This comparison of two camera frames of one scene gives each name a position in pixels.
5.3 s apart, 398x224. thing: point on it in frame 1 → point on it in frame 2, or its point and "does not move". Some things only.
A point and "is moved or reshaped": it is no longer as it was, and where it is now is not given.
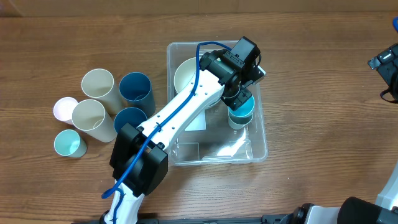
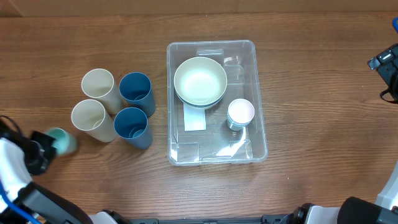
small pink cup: (63, 107) → (240, 111)
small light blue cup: (244, 109) → (237, 124)
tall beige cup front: (89, 116) does not move
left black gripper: (236, 97) → (46, 143)
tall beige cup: (98, 84) does not move
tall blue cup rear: (135, 89) does not move
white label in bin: (199, 123) does not move
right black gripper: (387, 68) does not move
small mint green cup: (67, 142) is moved or reshaped
